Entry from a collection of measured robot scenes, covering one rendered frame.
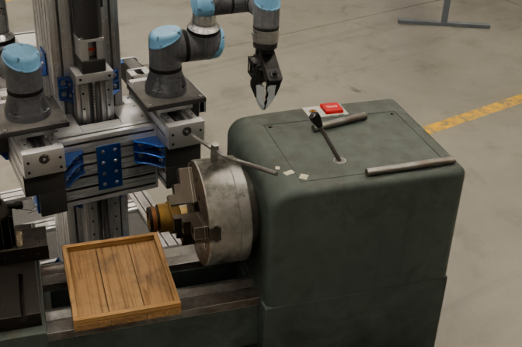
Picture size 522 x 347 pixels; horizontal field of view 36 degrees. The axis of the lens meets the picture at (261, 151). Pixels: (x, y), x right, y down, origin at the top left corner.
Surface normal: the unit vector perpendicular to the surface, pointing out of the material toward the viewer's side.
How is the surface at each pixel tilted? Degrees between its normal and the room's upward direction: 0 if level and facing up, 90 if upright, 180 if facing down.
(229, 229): 77
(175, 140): 90
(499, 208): 0
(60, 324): 0
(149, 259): 0
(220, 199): 45
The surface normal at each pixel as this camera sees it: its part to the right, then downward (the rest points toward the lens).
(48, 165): 0.45, 0.45
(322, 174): 0.04, -0.87
